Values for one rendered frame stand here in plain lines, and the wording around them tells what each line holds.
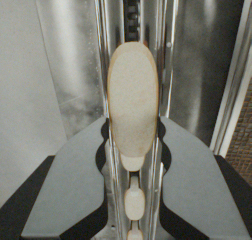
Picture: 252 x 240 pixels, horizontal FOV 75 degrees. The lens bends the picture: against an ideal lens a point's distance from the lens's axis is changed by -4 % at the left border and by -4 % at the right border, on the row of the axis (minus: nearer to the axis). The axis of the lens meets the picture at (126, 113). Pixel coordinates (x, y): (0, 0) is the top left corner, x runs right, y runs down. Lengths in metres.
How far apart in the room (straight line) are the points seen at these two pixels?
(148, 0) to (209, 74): 0.12
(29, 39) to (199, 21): 0.21
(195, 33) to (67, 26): 0.14
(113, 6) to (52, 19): 0.06
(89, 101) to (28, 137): 0.16
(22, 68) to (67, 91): 0.09
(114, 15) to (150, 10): 0.04
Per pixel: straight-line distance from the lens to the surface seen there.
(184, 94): 0.25
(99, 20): 0.18
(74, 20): 0.19
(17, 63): 0.27
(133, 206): 0.34
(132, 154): 0.16
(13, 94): 0.30
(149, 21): 0.19
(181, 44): 0.23
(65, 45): 0.19
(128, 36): 0.20
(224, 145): 0.22
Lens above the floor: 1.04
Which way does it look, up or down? 61 degrees down
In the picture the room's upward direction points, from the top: 176 degrees counter-clockwise
